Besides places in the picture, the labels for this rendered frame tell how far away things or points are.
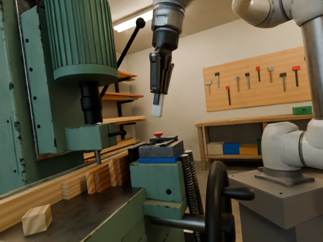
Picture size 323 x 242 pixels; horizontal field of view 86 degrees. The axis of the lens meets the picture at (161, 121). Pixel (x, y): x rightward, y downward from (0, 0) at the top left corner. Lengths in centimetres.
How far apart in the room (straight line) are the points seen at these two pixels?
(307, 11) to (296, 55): 294
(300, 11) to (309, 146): 52
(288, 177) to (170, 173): 67
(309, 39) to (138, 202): 82
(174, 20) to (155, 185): 42
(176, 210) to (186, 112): 353
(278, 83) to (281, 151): 284
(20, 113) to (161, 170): 44
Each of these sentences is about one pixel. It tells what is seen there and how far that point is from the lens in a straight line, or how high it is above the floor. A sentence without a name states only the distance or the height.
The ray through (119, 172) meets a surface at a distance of 50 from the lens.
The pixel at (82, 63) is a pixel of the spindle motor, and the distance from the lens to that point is 50.
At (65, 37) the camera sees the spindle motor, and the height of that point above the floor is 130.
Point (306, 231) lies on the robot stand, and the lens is 99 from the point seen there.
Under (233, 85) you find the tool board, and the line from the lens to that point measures 371.
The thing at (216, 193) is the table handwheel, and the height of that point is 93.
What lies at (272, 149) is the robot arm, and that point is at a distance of 97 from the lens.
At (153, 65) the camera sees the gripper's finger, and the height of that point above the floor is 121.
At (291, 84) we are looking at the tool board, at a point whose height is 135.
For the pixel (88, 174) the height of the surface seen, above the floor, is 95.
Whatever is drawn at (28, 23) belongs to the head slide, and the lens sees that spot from 69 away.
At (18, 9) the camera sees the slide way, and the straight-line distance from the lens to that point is 74.
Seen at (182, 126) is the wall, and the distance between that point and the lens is 395.
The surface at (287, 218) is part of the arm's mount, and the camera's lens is 88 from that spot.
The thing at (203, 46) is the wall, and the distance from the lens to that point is 399.
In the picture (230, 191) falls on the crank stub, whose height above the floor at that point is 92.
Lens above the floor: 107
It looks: 2 degrees down
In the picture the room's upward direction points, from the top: 7 degrees counter-clockwise
